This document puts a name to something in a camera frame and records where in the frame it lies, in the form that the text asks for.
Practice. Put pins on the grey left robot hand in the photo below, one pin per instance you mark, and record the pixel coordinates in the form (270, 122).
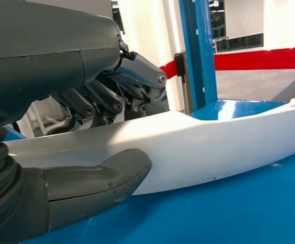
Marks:
(48, 50)

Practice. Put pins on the blue metal shelf rack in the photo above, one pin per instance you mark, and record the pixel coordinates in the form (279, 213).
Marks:
(213, 215)

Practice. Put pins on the red barrier belt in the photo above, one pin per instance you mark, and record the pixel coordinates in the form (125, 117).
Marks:
(252, 59)

